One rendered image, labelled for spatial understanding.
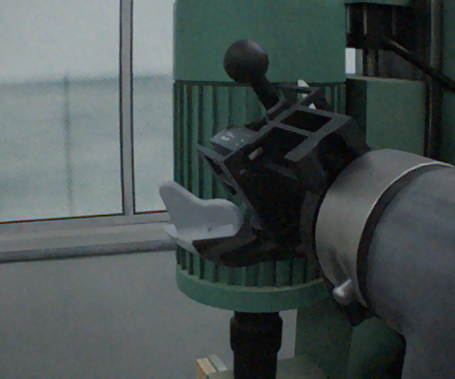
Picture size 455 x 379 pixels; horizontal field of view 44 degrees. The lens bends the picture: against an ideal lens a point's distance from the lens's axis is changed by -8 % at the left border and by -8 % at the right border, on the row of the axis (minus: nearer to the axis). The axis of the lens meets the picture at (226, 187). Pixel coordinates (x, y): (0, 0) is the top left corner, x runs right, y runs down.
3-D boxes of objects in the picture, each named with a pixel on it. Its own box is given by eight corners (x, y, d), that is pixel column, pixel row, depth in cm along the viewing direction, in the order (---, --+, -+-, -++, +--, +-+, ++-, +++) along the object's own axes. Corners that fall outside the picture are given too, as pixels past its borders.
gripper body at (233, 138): (280, 79, 39) (385, 94, 28) (341, 181, 42) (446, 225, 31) (187, 148, 38) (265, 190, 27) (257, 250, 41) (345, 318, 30)
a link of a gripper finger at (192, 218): (133, 180, 45) (224, 151, 39) (177, 238, 47) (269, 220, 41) (111, 205, 43) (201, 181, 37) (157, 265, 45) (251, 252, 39)
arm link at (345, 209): (500, 251, 27) (384, 362, 26) (444, 227, 31) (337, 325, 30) (451, 128, 24) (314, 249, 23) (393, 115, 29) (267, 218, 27)
